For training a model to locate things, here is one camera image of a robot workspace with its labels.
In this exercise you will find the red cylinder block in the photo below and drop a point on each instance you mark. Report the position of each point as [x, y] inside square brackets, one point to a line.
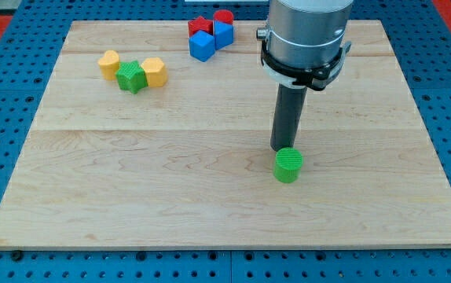
[224, 15]

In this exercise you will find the green cylinder block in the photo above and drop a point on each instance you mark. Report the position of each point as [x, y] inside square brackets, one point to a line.
[287, 165]

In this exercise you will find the green star block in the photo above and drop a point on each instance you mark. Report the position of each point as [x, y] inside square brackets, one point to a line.
[131, 76]

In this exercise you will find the black mounting bracket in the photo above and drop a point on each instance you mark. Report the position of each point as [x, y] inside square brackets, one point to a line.
[297, 78]

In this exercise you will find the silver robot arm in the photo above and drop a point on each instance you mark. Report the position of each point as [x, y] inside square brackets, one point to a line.
[305, 33]

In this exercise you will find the wooden board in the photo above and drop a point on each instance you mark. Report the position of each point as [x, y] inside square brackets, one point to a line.
[188, 166]

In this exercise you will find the yellow heart block left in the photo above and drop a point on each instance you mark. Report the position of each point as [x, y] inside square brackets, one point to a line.
[109, 64]

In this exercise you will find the yellow heart block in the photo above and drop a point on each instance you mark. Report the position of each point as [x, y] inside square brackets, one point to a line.
[155, 71]
[109, 64]

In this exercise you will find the blue cube block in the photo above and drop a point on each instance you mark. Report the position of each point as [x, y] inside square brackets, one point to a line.
[202, 46]

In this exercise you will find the yellow heart block right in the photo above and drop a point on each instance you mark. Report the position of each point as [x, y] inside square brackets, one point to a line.
[155, 71]

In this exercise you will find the blue pentagon block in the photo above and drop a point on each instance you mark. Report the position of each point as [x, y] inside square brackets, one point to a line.
[223, 34]

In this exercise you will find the red star block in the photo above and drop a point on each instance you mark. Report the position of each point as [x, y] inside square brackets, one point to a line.
[200, 24]

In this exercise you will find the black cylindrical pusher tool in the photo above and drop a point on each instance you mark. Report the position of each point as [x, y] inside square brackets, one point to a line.
[288, 110]

